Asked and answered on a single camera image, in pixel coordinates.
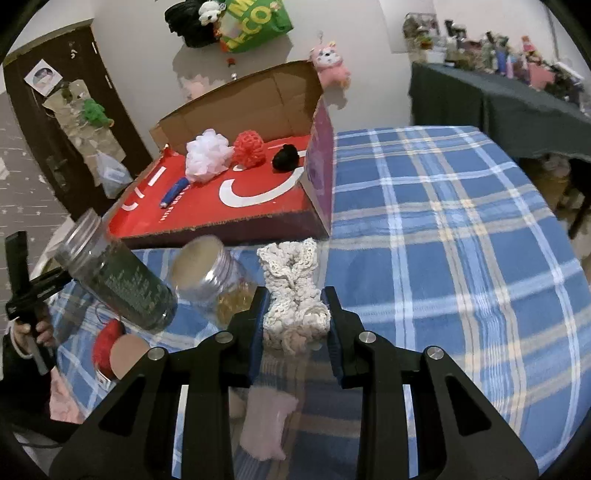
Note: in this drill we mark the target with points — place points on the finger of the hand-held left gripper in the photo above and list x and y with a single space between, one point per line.
57 284

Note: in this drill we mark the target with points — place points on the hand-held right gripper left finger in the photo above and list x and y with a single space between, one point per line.
258 341

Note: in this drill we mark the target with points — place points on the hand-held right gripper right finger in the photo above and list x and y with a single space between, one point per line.
333 355

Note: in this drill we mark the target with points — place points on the cream crochet scrunchie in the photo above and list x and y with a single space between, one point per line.
291 295

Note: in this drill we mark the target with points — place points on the large glass jar metal lid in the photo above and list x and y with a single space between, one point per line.
129 286

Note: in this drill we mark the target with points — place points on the small clear plastic jar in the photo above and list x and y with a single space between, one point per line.
207 277

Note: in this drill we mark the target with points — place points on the cardboard box red inside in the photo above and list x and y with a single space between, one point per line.
207 207

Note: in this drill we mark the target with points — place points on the black mesh bath pouf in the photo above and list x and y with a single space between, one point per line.
285 159

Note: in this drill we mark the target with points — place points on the white mesh bath pouf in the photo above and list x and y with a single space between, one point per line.
207 154

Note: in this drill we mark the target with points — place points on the coral mesh bath pouf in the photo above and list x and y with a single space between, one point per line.
249 147

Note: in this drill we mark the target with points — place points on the person's left forearm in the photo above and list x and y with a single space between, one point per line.
23 397

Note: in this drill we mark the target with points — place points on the person's left hand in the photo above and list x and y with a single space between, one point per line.
46 332

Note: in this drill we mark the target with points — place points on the pink cloth piece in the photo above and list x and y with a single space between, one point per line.
268 424

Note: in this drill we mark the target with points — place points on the pink garment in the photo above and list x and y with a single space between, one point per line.
69 397

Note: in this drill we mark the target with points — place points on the clear plastic bag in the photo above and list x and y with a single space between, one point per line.
113 175

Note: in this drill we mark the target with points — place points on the dark brown door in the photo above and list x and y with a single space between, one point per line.
32 129

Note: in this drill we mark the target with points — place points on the hanging door organizer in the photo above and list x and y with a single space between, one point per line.
74 124

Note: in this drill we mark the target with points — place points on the blue plaid blanket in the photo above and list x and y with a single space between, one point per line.
438 230

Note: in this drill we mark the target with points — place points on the green plush toy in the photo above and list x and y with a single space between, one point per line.
94 110

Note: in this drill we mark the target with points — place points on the picture on door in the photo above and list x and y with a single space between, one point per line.
41 76

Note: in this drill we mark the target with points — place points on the black hanging bag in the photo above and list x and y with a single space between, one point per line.
184 23

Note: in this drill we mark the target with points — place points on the pink plush toy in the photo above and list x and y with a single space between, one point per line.
328 60

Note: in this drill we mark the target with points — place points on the side table with dark cloth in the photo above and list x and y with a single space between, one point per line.
485 106

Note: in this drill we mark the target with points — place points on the green tote bag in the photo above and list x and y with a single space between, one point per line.
263 23

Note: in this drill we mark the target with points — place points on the row of cosmetic bottles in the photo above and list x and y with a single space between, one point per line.
498 50

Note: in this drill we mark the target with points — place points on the wall mirror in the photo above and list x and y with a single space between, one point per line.
397 23

